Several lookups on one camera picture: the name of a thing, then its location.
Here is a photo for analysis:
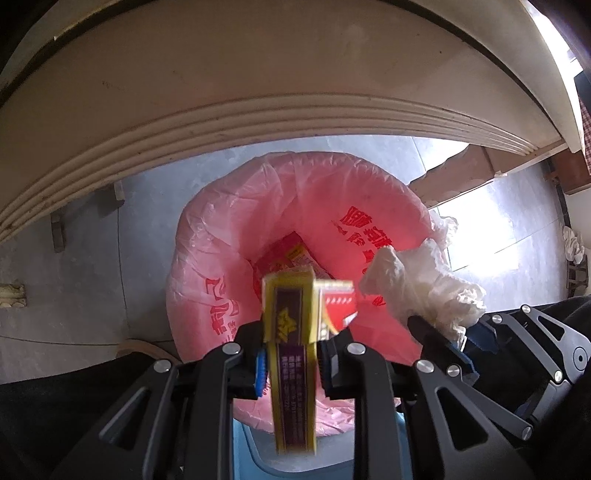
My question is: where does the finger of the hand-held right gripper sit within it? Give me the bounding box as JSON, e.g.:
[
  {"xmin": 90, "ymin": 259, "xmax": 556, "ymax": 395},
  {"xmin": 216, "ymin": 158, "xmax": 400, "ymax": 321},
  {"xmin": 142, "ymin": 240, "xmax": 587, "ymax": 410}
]
[
  {"xmin": 464, "ymin": 305, "xmax": 566, "ymax": 384},
  {"xmin": 406, "ymin": 315, "xmax": 536, "ymax": 441}
]

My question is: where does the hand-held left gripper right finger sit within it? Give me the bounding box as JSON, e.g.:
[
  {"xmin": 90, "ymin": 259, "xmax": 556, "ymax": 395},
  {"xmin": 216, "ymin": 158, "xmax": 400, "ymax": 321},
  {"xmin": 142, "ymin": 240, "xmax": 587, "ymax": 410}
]
[{"xmin": 318, "ymin": 323, "xmax": 513, "ymax": 480}]

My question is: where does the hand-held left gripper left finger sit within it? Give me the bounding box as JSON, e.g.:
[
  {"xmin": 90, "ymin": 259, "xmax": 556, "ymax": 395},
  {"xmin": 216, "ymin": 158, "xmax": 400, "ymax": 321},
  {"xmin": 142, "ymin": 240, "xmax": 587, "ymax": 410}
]
[{"xmin": 60, "ymin": 320, "xmax": 269, "ymax": 480}]

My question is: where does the yellow purple carton box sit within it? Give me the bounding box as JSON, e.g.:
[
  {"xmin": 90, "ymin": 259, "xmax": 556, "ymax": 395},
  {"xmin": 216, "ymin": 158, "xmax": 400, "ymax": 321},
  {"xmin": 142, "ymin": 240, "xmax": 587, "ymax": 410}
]
[{"xmin": 262, "ymin": 266, "xmax": 331, "ymax": 455}]

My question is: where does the white tissue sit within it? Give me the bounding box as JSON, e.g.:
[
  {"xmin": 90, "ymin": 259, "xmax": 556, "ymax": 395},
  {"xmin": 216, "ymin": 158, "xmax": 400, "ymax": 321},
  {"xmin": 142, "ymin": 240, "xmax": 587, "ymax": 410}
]
[{"xmin": 359, "ymin": 247, "xmax": 488, "ymax": 344}]

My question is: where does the pink-lined trash bin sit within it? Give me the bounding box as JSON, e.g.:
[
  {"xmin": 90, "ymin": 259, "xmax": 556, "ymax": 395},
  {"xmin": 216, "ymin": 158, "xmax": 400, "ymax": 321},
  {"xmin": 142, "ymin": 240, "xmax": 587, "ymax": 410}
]
[{"xmin": 167, "ymin": 151, "xmax": 460, "ymax": 437}]

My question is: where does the blue plastic stool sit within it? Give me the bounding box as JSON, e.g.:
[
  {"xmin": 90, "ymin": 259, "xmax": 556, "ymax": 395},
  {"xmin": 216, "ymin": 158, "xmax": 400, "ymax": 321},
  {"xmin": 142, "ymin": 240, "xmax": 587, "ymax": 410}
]
[{"xmin": 231, "ymin": 406, "xmax": 407, "ymax": 480}]

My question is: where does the red yellow snack packet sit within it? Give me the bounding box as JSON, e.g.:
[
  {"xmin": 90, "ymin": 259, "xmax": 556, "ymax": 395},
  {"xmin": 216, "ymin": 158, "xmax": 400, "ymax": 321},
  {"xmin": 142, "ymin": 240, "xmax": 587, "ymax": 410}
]
[{"xmin": 253, "ymin": 233, "xmax": 333, "ymax": 287}]

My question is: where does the person's beige shoe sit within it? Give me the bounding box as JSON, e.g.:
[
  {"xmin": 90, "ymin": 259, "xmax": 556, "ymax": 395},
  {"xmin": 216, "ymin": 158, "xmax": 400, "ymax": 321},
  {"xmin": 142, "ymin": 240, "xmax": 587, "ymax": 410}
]
[{"xmin": 115, "ymin": 339, "xmax": 178, "ymax": 367}]

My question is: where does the white crumpled cloth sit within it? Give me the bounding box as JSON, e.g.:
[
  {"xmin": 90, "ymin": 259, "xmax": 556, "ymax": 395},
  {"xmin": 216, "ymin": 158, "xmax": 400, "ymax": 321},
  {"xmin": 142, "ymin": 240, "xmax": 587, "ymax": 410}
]
[{"xmin": 561, "ymin": 225, "xmax": 586, "ymax": 267}]

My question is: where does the brown table leg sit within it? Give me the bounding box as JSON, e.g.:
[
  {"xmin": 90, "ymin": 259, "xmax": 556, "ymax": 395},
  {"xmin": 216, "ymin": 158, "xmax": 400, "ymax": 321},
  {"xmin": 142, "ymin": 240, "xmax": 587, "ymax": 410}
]
[{"xmin": 409, "ymin": 143, "xmax": 502, "ymax": 206}]

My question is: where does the red checkered cloth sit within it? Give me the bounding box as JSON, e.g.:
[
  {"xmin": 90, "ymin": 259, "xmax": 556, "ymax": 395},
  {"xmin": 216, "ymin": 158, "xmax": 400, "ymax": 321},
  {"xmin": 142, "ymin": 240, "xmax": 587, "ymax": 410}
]
[{"xmin": 578, "ymin": 99, "xmax": 591, "ymax": 174}]

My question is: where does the person's dark trouser leg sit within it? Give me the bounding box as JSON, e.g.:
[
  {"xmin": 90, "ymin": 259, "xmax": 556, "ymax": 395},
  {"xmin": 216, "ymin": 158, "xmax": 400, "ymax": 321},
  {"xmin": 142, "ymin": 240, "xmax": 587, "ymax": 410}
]
[{"xmin": 0, "ymin": 362, "xmax": 185, "ymax": 480}]

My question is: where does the carved cream table foot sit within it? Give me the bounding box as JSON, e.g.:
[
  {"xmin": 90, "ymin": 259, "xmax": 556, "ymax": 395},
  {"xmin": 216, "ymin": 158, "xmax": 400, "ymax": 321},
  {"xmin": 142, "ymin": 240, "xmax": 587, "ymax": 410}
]
[{"xmin": 0, "ymin": 282, "xmax": 27, "ymax": 309}]

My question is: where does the cream table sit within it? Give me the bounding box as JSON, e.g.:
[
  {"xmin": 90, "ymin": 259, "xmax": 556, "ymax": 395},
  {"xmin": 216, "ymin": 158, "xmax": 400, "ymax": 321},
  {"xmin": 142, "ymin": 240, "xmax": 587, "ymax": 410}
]
[{"xmin": 0, "ymin": 0, "xmax": 585, "ymax": 243}]

